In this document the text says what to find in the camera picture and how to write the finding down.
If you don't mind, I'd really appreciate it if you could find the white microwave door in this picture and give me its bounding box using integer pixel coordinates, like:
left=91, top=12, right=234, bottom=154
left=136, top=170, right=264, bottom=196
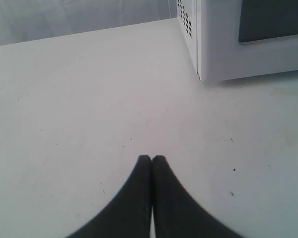
left=197, top=0, right=298, bottom=82

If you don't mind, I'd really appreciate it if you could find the white curtain backdrop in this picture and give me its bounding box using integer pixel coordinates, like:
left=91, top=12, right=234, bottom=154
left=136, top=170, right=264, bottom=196
left=0, top=0, right=177, bottom=46

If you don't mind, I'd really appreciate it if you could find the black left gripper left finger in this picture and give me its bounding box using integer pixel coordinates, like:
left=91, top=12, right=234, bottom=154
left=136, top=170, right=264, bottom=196
left=71, top=155, right=152, bottom=238

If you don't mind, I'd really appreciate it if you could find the white microwave oven body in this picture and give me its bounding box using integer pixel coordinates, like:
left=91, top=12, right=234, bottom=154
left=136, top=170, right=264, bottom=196
left=176, top=0, right=202, bottom=80

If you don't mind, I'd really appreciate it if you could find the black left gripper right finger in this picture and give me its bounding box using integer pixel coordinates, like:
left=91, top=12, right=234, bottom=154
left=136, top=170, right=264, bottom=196
left=152, top=155, right=238, bottom=238

